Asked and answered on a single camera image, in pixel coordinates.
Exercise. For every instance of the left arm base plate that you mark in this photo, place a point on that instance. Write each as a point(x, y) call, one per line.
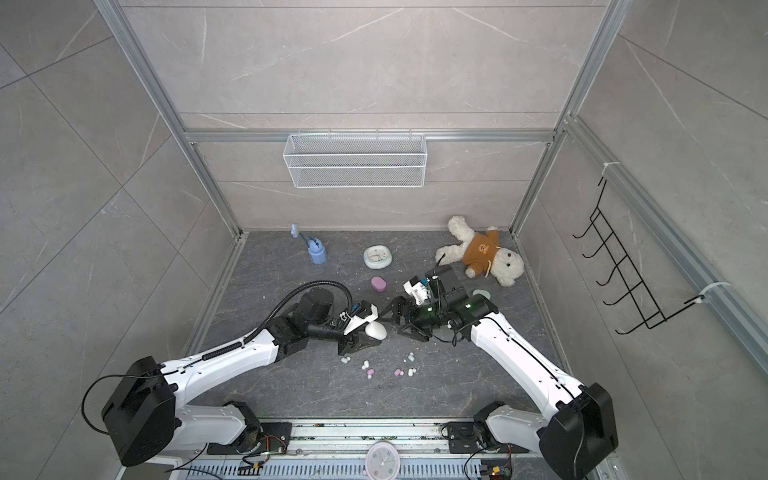
point(271, 437)

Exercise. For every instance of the white teddy bear brown shirt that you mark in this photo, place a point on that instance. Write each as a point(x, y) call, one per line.
point(481, 253)

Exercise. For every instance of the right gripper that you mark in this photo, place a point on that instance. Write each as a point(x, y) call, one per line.
point(401, 303)

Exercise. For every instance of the pink earbud case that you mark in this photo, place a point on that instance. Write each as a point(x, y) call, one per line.
point(379, 284)

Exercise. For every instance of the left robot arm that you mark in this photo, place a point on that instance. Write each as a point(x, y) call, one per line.
point(151, 410)

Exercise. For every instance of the white earbud case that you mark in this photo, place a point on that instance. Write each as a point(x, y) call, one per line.
point(376, 330)

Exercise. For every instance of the black wall hook rack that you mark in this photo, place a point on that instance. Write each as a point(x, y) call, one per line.
point(626, 271)

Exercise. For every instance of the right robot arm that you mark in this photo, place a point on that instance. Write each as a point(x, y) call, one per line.
point(573, 428)

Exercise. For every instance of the white round bowl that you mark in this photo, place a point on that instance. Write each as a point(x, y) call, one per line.
point(377, 257)

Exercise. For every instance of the white wire basket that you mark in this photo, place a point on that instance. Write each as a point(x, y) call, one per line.
point(364, 160)

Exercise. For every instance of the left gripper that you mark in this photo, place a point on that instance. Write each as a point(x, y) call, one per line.
point(357, 342)

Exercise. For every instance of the white round clock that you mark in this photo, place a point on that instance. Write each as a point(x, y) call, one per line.
point(382, 461)

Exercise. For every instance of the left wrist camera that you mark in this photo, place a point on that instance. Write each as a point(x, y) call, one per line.
point(362, 314)

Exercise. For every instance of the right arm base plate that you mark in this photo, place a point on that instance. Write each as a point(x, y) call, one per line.
point(469, 437)

